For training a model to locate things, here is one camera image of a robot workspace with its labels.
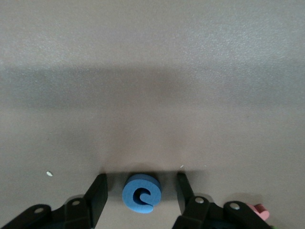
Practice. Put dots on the pink foam letter Q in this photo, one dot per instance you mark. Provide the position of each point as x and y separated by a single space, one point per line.
261 212

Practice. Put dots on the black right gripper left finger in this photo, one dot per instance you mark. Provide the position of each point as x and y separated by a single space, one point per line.
97 200

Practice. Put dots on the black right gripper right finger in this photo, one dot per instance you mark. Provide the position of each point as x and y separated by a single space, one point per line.
186 200

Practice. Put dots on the small white crumb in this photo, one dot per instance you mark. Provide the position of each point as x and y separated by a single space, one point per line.
49 173

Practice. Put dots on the blue foam letter e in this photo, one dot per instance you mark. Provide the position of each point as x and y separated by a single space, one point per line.
128 195

